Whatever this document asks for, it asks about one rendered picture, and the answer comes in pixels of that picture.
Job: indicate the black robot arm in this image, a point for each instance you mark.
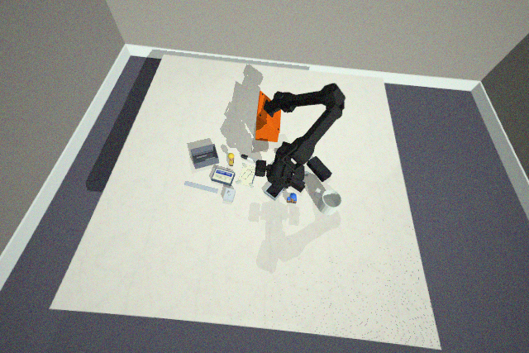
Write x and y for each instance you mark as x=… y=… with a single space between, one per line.
x=301 y=149

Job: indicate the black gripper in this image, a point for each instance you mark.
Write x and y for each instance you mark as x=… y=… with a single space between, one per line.
x=261 y=167

